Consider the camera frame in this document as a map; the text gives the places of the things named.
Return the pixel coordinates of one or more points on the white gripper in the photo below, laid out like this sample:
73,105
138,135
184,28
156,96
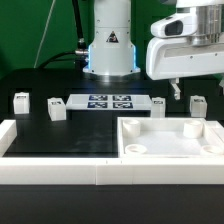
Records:
188,43

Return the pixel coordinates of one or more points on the white square tabletop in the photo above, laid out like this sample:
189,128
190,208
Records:
169,138

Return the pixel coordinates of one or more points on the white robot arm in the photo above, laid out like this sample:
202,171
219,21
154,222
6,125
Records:
112,55

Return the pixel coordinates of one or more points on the white U-shaped fence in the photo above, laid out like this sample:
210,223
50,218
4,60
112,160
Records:
104,171

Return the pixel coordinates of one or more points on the white marker base plate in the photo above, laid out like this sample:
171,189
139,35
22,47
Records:
108,102

